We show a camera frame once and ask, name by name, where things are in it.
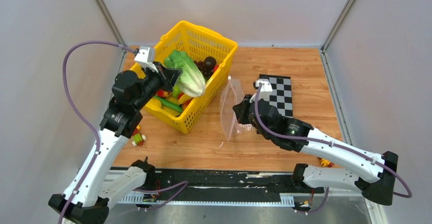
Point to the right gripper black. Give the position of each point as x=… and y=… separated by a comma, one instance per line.
x=241, y=110

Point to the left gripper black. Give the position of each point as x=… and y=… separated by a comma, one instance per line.
x=171, y=75

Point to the green lettuce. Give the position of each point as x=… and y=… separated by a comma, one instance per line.
x=191, y=81

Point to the red yellow apple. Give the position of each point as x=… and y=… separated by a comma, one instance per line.
x=163, y=94

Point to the clear zip top bag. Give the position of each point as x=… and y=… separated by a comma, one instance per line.
x=231, y=95

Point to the yellow banana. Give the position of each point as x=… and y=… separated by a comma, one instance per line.
x=183, y=98

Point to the yellow plastic basket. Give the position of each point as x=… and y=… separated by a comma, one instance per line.
x=198, y=42

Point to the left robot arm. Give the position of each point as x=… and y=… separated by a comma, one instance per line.
x=108, y=141

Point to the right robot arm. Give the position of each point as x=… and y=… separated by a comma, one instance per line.
x=370, y=174

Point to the green vegetable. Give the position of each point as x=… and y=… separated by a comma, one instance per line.
x=176, y=92

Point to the green cucumber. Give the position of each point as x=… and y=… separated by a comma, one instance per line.
x=169, y=104

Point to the dark red grapes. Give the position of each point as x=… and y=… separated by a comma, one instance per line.
x=206, y=73

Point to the black white checkerboard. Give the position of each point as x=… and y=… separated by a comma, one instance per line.
x=281, y=96

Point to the dark avocado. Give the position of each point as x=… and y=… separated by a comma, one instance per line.
x=210, y=62

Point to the red strawberry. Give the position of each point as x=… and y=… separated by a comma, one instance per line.
x=215, y=68

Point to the red green toy car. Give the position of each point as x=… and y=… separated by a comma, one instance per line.
x=138, y=139

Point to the orange yellow toy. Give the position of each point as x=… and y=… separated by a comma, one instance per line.
x=325, y=163

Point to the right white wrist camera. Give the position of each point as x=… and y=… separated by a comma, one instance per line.
x=264, y=90

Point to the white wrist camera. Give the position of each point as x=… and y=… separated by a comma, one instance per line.
x=264, y=90
x=145, y=58

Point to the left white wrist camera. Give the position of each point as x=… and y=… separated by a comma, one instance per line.
x=145, y=58

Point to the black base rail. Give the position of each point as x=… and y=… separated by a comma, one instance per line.
x=225, y=188

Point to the aluminium frame base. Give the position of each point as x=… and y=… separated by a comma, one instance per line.
x=90, y=201

